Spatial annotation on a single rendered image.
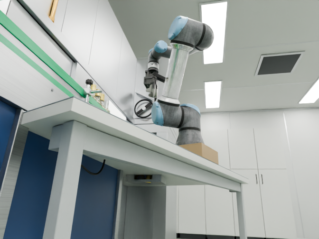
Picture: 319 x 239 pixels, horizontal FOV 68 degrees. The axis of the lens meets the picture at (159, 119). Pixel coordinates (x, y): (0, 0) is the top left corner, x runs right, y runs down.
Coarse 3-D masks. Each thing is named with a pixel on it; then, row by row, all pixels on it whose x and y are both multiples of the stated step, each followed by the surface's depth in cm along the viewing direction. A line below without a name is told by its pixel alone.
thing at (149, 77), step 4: (152, 68) 154; (156, 68) 154; (148, 72) 155; (152, 72) 155; (156, 72) 157; (148, 76) 152; (152, 76) 151; (144, 80) 152; (148, 80) 152; (152, 80) 150; (156, 80) 151; (144, 84) 152; (148, 84) 151; (156, 84) 152
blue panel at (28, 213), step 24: (0, 120) 56; (0, 144) 56; (48, 144) 73; (0, 168) 56; (24, 168) 63; (48, 168) 72; (96, 168) 103; (24, 192) 63; (48, 192) 72; (96, 192) 102; (24, 216) 62; (96, 216) 101
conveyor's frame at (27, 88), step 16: (0, 48) 55; (0, 64) 55; (16, 64) 59; (0, 80) 54; (16, 80) 59; (32, 80) 64; (48, 80) 71; (0, 96) 54; (16, 96) 59; (32, 96) 64; (48, 96) 71; (64, 96) 79
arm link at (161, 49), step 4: (160, 40) 148; (156, 44) 147; (160, 44) 146; (164, 44) 148; (156, 48) 147; (160, 48) 146; (164, 48) 147; (168, 48) 150; (152, 52) 152; (156, 52) 149; (160, 52) 148; (164, 52) 150; (168, 52) 150; (152, 56) 154; (156, 56) 153; (160, 56) 153; (164, 56) 152; (168, 56) 152
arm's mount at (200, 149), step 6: (192, 144) 111; (198, 144) 110; (204, 144) 112; (192, 150) 110; (198, 150) 109; (204, 150) 110; (210, 150) 117; (204, 156) 109; (210, 156) 116; (216, 156) 123; (216, 162) 122
